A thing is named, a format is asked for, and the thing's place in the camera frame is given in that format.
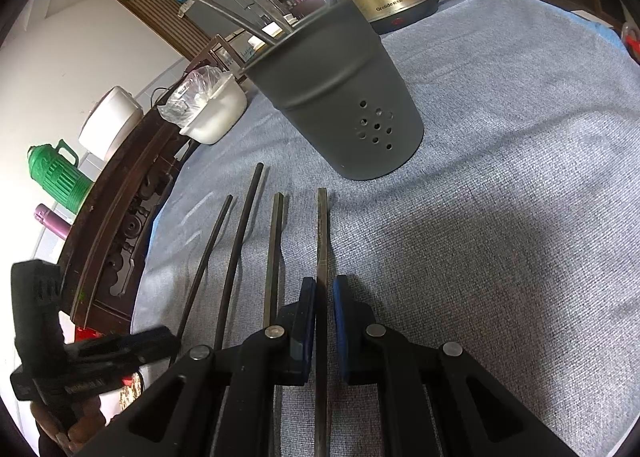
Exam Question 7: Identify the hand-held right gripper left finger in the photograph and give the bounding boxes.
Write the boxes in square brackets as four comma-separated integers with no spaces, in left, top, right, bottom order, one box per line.
[97,276,318,457]

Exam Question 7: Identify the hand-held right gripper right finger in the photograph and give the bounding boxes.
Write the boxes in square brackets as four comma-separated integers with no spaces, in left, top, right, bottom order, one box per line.
[332,274,576,457]

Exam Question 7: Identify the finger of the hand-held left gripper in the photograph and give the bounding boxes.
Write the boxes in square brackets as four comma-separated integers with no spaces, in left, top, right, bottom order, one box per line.
[75,326,178,368]

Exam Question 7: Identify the grey perforated utensil holder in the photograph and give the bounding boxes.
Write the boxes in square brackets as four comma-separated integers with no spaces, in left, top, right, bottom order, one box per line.
[241,0,425,181]

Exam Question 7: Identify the person's left hand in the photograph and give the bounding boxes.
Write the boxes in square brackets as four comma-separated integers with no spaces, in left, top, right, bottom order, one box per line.
[32,394,108,457]

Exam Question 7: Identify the purple bottle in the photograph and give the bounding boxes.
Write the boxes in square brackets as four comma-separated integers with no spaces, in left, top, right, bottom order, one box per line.
[34,204,73,241]

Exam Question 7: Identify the dark carved wooden sideboard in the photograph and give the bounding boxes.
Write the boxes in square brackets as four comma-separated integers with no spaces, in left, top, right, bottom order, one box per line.
[57,102,211,338]

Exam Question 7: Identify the green thermos jug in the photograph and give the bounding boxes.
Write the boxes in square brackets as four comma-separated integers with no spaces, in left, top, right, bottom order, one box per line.
[27,139,96,216]

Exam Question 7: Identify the white rice cooker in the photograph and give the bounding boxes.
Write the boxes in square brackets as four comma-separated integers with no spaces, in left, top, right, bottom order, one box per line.
[77,86,143,161]

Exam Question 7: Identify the white ceramic pot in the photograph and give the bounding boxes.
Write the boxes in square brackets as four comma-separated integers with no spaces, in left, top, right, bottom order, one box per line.
[177,74,249,145]

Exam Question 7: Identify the dark wooden dining chair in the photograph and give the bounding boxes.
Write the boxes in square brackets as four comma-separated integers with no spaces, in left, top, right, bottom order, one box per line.
[187,34,266,88]

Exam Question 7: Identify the light blue table cover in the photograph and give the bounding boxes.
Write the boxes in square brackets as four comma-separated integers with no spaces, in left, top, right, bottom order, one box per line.
[142,10,621,298]

